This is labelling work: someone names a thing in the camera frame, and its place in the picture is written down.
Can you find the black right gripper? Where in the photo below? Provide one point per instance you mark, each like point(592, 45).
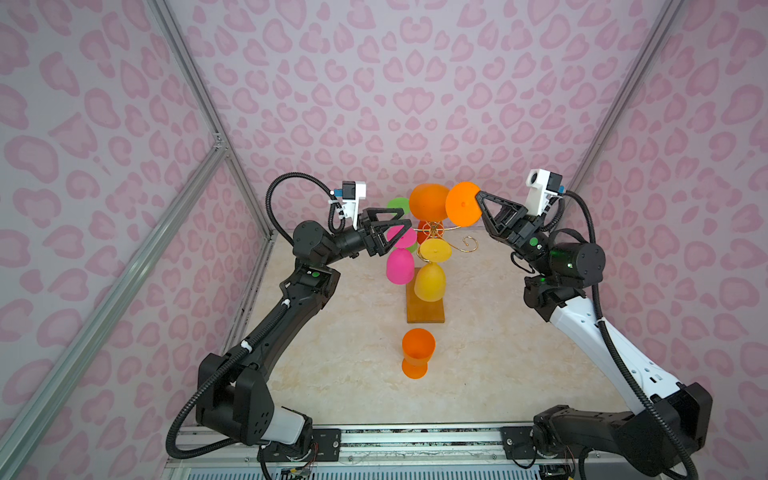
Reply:
point(525, 235)

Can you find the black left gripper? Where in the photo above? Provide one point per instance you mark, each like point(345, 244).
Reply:
point(367, 236)

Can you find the orange front wine glass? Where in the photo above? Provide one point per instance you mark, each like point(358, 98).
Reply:
point(436, 203)

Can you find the orange wine glass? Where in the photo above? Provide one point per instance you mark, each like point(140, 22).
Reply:
point(436, 203)
point(418, 346)

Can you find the yellow wine glass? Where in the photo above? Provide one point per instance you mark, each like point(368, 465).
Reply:
point(430, 281)

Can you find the orange back wine glass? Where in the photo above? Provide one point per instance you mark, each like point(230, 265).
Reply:
point(418, 346)

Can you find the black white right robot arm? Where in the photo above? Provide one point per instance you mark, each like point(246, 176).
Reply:
point(665, 421)

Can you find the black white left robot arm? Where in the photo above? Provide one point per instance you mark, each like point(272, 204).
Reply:
point(232, 397)

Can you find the green wine glass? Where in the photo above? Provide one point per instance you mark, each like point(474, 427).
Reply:
point(399, 205)

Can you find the pink wine glass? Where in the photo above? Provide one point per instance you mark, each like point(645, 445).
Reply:
point(400, 261)

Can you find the red wine glass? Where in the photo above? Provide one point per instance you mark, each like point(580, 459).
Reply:
point(428, 230)

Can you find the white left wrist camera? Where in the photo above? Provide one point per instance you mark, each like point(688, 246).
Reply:
point(345, 201)

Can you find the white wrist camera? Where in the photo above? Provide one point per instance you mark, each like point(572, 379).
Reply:
point(345, 201)
point(544, 186)

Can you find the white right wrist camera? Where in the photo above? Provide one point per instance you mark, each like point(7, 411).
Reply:
point(544, 186)

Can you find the gold wire wine glass rack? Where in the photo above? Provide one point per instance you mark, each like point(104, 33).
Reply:
point(421, 312)

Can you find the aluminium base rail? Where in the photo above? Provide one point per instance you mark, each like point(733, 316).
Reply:
point(407, 451)

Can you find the aluminium frame right post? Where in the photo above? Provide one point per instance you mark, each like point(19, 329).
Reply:
point(650, 50)

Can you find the aluminium frame post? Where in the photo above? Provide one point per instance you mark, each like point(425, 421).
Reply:
point(650, 50)
point(179, 48)

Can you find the aluminium frame left post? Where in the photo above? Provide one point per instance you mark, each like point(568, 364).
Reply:
point(179, 48)

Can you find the aluminium frame left strut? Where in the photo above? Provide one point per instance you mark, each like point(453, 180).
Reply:
point(38, 414)

